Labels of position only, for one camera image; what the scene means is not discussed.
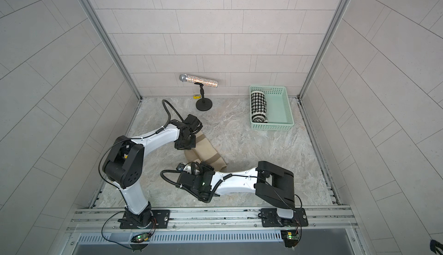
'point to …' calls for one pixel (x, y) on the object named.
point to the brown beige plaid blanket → (204, 152)
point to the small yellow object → (195, 97)
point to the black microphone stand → (203, 104)
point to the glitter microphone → (206, 82)
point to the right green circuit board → (291, 237)
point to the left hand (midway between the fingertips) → (193, 145)
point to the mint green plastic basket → (279, 113)
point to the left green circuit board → (141, 237)
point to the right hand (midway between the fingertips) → (200, 173)
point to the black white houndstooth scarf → (258, 106)
